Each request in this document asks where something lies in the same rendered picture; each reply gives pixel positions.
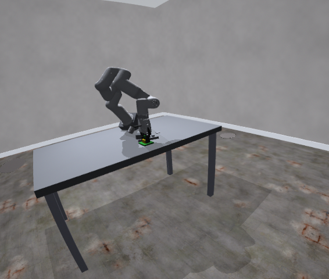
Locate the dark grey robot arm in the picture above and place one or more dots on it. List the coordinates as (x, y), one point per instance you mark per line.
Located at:
(111, 93)

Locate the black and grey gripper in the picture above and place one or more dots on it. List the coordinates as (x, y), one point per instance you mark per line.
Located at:
(146, 127)

